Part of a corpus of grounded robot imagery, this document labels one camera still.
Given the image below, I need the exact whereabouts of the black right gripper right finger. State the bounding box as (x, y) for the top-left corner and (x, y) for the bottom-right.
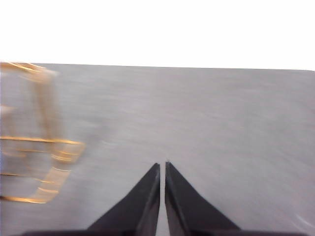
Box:
(164, 161), (241, 231)

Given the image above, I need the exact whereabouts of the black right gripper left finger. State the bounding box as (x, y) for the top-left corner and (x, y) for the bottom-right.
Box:
(87, 162), (161, 231)

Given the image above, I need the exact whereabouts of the gold wire cup rack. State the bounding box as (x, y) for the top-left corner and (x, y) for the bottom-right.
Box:
(0, 60), (86, 205)

